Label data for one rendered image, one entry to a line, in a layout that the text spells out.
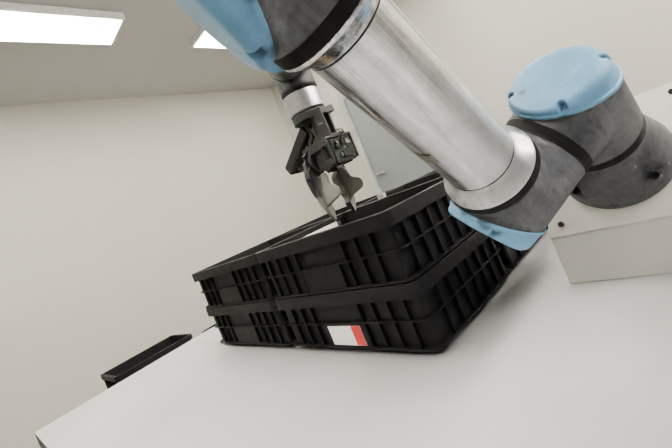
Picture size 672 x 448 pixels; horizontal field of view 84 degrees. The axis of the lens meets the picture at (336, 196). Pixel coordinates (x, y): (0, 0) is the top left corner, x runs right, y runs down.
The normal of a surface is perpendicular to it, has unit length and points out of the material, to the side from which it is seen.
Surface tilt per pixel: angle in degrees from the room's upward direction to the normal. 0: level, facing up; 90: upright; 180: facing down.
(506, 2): 90
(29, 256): 90
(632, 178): 116
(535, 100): 41
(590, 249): 90
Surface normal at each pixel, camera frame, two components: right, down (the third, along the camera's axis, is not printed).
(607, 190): -0.45, 0.71
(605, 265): -0.64, 0.26
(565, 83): -0.65, -0.55
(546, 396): -0.39, -0.92
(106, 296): 0.67, -0.29
